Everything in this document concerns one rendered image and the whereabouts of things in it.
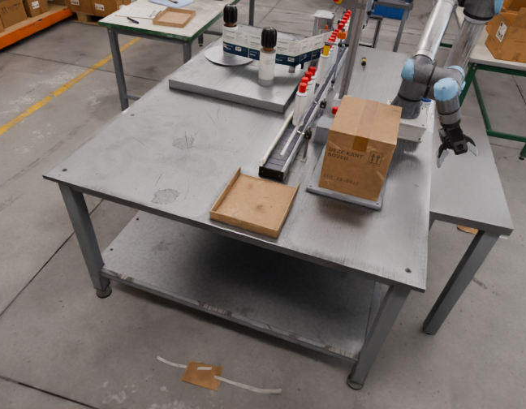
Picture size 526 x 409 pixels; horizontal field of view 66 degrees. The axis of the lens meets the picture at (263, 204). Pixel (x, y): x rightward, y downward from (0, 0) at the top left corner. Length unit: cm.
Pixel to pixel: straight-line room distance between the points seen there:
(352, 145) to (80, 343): 159
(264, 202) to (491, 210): 92
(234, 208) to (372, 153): 55
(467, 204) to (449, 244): 110
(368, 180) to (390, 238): 24
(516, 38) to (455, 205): 205
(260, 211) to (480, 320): 152
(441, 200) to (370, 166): 39
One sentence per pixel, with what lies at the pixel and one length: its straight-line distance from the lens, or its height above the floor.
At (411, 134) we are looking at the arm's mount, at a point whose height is 86.
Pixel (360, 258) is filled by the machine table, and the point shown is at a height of 83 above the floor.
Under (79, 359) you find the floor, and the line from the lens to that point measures 223.
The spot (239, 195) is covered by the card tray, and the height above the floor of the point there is 83.
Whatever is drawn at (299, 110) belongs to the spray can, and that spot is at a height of 97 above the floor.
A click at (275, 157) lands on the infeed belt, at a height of 88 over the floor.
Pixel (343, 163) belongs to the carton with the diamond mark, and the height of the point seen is 99.
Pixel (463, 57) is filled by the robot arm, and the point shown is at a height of 126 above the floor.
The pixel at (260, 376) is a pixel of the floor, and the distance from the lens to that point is 208.
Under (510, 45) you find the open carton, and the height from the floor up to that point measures 89.
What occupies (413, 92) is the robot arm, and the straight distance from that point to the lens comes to 209.
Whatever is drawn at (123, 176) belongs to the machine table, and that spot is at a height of 83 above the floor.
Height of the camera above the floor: 188
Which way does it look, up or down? 42 degrees down
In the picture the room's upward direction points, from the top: 5 degrees clockwise
